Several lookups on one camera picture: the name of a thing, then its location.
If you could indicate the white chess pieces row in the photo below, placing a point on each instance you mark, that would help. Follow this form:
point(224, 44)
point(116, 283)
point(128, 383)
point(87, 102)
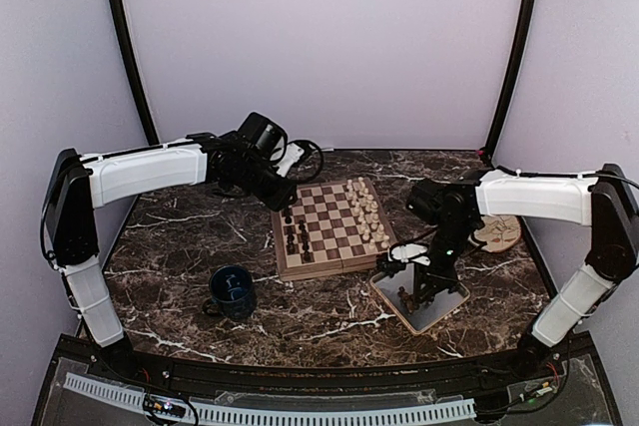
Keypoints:
point(372, 229)

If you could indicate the black right frame post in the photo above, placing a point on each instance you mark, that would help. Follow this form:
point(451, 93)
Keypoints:
point(509, 81)

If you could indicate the cream floral ceramic plate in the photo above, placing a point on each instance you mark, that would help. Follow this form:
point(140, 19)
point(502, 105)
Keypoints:
point(498, 234)

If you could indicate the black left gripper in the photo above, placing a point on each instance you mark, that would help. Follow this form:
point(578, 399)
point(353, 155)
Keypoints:
point(279, 200)

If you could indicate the dark blue enamel mug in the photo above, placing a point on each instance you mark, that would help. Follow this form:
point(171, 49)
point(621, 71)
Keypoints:
point(232, 294)

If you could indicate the black frame post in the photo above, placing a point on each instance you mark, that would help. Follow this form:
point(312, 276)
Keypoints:
point(130, 64)
point(509, 81)

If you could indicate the white slotted cable duct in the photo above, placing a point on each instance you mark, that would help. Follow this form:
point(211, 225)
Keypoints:
point(246, 409)

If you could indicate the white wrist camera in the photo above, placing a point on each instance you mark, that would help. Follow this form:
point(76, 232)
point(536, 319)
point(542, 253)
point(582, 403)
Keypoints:
point(293, 153)
point(404, 253)

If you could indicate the silver metal tray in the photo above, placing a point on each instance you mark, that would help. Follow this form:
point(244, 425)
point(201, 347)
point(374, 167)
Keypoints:
point(427, 314)

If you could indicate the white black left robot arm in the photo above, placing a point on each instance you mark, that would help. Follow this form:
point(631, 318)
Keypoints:
point(254, 160)

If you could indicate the black left frame post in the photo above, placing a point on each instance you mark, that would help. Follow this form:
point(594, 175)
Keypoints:
point(130, 64)

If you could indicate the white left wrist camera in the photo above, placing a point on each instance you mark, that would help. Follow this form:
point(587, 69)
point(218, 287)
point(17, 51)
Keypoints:
point(293, 153)

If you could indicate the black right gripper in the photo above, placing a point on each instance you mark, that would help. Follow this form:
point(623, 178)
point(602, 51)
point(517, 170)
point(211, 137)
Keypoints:
point(442, 278)

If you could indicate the wooden folding chess board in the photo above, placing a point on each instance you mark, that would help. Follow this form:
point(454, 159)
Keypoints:
point(334, 244)

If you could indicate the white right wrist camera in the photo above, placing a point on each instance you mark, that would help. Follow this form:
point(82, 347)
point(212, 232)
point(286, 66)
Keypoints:
point(404, 253)

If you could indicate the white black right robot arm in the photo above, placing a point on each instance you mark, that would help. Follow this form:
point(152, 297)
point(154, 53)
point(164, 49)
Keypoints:
point(601, 202)

